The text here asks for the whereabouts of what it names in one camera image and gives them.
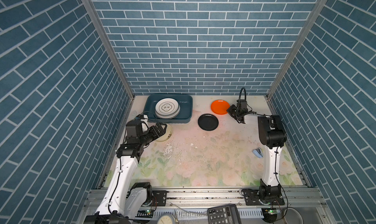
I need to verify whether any orange small plate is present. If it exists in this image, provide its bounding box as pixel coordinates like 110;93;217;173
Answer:
211;100;230;115

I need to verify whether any white plate cloud emblem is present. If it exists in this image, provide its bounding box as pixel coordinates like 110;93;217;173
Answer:
155;98;179;116

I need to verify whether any white plate orange sunburst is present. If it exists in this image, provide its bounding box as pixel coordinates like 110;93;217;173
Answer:
155;108;180;119

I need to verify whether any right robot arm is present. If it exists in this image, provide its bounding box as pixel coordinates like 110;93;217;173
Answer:
227;99;287;199

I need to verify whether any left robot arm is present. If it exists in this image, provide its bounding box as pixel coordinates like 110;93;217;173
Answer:
84;115;167;224

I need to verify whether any teal plastic bin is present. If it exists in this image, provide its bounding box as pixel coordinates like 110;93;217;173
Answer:
143;94;193;124

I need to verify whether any cream plate black patch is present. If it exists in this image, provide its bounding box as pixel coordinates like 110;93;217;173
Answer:
156;124;173;142

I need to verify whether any black small plate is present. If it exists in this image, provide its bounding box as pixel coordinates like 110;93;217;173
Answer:
198;113;219;131

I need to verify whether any light blue stapler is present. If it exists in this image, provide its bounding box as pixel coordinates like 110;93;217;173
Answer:
252;148;263;158

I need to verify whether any green circuit board left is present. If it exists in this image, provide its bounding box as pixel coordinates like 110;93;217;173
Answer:
136;209;154;219

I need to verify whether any green circuit board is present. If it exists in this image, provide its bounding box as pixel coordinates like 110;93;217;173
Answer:
136;209;154;219
261;208;278;224

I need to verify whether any round white clock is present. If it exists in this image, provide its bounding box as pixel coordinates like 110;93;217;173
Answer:
157;213;179;224

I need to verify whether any black calculator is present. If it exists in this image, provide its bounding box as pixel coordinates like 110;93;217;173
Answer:
207;204;241;224

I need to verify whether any green circuit board right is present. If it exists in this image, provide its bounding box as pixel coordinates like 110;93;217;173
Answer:
261;208;278;224

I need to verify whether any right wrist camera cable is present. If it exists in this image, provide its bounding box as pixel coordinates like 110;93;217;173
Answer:
237;87;247;107

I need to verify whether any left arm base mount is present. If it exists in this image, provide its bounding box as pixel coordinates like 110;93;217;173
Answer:
143;190;167;207

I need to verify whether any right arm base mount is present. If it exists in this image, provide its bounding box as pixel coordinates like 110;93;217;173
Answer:
240;189;286;206

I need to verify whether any aluminium rail frame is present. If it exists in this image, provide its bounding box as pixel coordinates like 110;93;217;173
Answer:
76;186;335;224

